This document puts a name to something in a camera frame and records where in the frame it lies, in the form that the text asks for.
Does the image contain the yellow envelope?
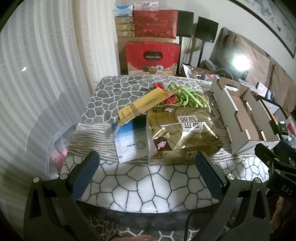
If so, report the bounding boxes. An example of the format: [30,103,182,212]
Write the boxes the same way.
[117,88,183,121]

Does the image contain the person's right hand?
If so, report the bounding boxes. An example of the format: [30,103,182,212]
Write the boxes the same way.
[270,197,286,230]

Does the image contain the red chocolate print gift bag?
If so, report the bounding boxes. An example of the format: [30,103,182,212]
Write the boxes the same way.
[125,41,181,76]

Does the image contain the clear plastic bag of items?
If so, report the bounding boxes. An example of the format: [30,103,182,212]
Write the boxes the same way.
[183,64,214,80]

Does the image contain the brown cloth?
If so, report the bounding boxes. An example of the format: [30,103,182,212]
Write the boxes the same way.
[228,32,296,112]

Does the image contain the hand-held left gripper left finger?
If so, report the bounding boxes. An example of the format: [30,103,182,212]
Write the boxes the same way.
[24,151,102,241]

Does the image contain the black music stand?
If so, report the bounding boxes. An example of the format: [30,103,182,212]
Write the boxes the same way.
[194,16,219,67]
[177,10,194,76]

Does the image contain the white cardboard box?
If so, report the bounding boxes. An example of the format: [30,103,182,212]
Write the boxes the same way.
[210,75,281,155]

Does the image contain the framed wall picture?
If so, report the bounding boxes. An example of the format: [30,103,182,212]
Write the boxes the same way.
[229,0,296,58]

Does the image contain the black television screen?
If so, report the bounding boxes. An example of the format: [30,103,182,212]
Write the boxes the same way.
[209,27,250,75]

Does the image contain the blue white tissue pack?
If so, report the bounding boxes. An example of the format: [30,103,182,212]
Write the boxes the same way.
[113,5,134,17]

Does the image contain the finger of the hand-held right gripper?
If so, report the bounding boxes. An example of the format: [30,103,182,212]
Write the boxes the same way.
[254,143,281,172]
[260,95,284,139]

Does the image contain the red floral gift bag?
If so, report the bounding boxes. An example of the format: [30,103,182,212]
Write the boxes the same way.
[133,10,179,38]

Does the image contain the green cable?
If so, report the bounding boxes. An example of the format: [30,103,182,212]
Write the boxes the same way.
[166,82,212,113]

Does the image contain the red cable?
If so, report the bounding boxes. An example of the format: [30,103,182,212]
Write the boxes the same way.
[150,82,179,105]

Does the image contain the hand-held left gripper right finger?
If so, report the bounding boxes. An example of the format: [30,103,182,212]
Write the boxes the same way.
[195,151,271,241]

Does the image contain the flat brown box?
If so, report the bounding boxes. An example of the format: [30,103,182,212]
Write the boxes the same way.
[116,31,135,39]
[114,17,135,25]
[115,24,135,32]

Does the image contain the pink box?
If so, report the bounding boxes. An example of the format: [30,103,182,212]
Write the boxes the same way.
[134,1,159,11]

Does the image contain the white curtain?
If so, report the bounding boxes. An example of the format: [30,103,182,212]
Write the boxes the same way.
[0,0,121,186]

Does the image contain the clear zip plastic bag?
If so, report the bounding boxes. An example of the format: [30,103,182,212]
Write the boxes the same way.
[45,123,77,176]

